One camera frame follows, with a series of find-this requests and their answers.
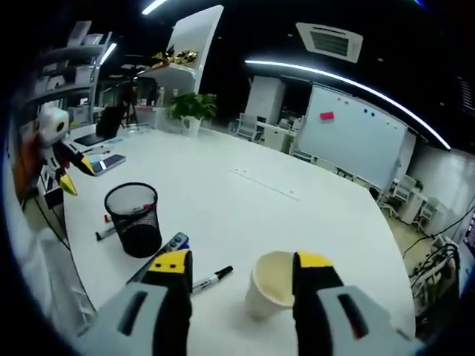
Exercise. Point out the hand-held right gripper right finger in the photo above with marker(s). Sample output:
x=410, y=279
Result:
x=345, y=322

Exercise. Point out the whiteboard on stand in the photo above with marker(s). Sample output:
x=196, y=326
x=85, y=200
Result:
x=352, y=137

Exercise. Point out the white tall cabinet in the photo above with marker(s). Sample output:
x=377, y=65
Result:
x=265, y=98

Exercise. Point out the potted green plant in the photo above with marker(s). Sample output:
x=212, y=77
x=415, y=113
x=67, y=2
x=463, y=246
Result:
x=193, y=107

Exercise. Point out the grey metal storage rack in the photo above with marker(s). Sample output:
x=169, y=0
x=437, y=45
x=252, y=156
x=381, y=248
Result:
x=70, y=74

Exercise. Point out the smartphone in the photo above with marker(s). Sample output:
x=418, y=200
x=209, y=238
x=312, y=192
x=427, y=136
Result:
x=107, y=164

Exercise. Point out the black mesh pen holder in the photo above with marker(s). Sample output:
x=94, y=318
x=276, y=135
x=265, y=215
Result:
x=139, y=237

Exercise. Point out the white paper cup green print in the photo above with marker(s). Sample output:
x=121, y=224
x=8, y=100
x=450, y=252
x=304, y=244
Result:
x=267, y=293

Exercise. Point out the black open laptop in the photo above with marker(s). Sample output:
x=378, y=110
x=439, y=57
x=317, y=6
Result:
x=107, y=124

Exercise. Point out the white office desk cluster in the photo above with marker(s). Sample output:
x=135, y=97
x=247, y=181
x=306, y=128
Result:
x=271, y=135
x=412, y=204

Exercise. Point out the gold ornaments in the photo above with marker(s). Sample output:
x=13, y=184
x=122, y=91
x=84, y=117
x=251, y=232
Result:
x=174, y=57

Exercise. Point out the white curved display stand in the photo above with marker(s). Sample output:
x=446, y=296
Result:
x=193, y=33

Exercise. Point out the pink whiteboard eraser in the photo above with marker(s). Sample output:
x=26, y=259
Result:
x=327, y=115

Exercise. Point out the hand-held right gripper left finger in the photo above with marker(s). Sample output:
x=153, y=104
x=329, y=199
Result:
x=130, y=322

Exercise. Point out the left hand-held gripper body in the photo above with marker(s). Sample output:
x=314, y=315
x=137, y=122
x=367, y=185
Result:
x=53, y=126

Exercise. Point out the black whiteboard marker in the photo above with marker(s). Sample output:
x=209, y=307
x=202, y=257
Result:
x=107, y=233
x=211, y=280

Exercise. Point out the ceiling air conditioner vent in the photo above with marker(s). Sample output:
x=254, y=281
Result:
x=330, y=42

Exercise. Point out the white black storage box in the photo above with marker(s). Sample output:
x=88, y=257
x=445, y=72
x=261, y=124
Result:
x=52, y=189

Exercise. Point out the black tripod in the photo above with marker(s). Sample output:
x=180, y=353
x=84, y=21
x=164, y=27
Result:
x=130, y=105

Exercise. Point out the small white tube light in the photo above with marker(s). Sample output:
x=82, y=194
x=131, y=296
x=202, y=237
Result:
x=108, y=52

